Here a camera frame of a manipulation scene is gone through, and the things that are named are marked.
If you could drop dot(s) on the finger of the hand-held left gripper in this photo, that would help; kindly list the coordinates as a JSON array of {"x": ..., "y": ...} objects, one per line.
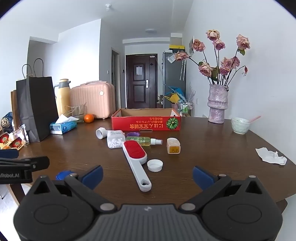
[
  {"x": 37, "y": 162},
  {"x": 9, "y": 153}
]

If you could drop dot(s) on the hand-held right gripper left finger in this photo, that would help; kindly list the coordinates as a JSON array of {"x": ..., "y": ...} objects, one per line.
[{"x": 92, "y": 176}]

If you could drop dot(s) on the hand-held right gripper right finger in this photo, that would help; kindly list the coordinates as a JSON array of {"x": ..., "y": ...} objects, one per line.
[{"x": 203, "y": 177}]

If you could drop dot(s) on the blue ridged cap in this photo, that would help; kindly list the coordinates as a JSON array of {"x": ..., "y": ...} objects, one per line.
[{"x": 63, "y": 175}]

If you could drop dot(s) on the small orange jar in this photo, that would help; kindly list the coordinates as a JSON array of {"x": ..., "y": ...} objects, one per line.
[{"x": 173, "y": 147}]

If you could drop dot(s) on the white plastic bottle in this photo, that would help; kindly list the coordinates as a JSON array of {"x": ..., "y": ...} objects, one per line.
[{"x": 101, "y": 133}]

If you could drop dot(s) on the red white lint brush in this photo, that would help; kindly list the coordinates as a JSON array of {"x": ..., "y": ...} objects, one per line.
[{"x": 135, "y": 153}]

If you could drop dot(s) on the white jar lid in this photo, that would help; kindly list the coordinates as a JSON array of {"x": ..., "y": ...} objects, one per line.
[{"x": 155, "y": 165}]

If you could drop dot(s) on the green spray bottle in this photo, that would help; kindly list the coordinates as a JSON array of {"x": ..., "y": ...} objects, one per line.
[{"x": 138, "y": 140}]

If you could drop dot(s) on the small purple item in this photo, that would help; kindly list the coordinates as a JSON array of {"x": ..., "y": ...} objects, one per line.
[{"x": 133, "y": 134}]

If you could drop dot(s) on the red cardboard box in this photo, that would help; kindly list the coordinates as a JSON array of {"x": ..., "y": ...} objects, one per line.
[{"x": 138, "y": 125}]

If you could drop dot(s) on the red snack packet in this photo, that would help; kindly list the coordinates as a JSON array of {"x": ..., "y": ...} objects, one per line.
[
  {"x": 4, "y": 140},
  {"x": 17, "y": 143}
]

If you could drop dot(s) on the clear snack packet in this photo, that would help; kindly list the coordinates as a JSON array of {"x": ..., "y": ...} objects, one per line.
[{"x": 22, "y": 133}]

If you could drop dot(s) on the woven wicker ball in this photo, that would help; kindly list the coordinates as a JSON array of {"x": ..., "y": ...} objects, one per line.
[{"x": 6, "y": 122}]

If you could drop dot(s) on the blue tissue pack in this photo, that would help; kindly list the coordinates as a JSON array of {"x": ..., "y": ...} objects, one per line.
[{"x": 62, "y": 127}]

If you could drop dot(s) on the brown paper bag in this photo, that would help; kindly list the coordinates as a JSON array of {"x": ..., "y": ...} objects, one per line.
[{"x": 14, "y": 109}]

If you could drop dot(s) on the black paper bag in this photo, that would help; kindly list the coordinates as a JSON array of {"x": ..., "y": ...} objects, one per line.
[{"x": 37, "y": 109}]

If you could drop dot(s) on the orange fruit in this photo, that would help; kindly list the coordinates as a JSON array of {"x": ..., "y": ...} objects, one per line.
[{"x": 88, "y": 118}]

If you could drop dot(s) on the pale green bowl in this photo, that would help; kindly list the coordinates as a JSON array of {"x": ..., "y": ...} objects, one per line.
[{"x": 240, "y": 127}]

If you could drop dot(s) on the clear glass cup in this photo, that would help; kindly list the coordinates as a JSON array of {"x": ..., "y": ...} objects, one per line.
[{"x": 78, "y": 115}]

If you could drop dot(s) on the yellow thermos jug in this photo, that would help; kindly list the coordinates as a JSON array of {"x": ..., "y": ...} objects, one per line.
[{"x": 62, "y": 99}]

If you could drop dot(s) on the crumpled white tissue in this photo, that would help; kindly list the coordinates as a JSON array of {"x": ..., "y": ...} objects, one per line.
[{"x": 268, "y": 155}]

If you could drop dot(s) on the pink textured vase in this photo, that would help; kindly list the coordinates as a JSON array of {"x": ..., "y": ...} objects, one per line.
[{"x": 217, "y": 104}]

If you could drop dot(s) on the pink hard-shell suitcase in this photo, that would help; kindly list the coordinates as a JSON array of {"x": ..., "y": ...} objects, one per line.
[{"x": 92, "y": 102}]

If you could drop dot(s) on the pink spoon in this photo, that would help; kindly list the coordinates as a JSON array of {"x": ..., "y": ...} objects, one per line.
[{"x": 254, "y": 118}]

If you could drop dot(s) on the purple dried grass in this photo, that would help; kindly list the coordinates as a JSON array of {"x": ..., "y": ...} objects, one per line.
[{"x": 192, "y": 93}]

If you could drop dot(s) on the blue yellow plastic toys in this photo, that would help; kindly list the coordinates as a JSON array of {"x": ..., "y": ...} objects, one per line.
[{"x": 174, "y": 96}]

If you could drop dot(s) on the dark brown door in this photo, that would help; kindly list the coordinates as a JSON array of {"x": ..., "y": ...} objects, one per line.
[{"x": 141, "y": 92}]

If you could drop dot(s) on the grey refrigerator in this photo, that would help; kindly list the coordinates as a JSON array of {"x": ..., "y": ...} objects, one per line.
[{"x": 171, "y": 78}]

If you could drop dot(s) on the dried rose bouquet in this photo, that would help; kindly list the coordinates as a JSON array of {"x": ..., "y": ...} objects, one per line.
[{"x": 204, "y": 69}]

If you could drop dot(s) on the paper sheet on door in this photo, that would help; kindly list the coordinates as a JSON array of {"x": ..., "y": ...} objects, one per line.
[{"x": 139, "y": 70}]

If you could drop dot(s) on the clear plastic bag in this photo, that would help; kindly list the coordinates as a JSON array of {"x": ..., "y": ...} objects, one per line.
[{"x": 170, "y": 58}]

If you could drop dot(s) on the yellow flat box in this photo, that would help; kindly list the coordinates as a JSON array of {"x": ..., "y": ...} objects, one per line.
[{"x": 177, "y": 46}]

